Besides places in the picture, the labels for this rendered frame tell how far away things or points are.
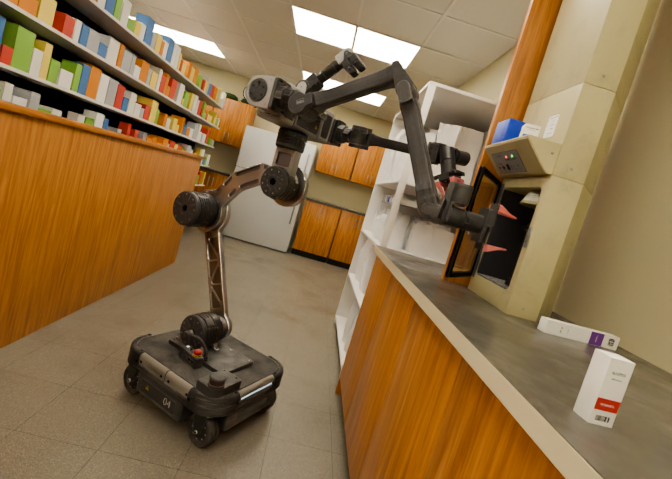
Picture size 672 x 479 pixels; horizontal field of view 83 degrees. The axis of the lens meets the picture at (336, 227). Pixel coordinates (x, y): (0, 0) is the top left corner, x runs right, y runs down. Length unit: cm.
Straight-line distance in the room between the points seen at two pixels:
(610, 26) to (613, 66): 12
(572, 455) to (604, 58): 120
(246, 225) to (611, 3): 543
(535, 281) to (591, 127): 52
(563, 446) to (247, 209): 581
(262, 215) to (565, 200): 519
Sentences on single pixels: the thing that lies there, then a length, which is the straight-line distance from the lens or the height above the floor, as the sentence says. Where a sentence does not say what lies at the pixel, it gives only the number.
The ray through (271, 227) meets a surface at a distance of 615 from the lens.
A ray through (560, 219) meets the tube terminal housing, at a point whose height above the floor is 128.
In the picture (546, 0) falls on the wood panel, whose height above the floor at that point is 213.
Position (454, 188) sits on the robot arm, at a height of 127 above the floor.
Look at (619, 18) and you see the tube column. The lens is 158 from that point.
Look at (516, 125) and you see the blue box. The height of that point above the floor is 158.
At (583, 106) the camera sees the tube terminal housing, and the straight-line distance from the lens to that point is 146.
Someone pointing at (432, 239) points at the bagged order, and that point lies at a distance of 262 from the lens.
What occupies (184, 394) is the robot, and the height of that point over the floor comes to 20.
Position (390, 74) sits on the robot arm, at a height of 157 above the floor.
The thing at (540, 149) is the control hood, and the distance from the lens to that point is 137.
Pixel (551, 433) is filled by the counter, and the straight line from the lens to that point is 65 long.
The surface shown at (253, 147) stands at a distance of 619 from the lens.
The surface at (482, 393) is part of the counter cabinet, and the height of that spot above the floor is 86.
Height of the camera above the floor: 116
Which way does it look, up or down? 5 degrees down
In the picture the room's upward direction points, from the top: 16 degrees clockwise
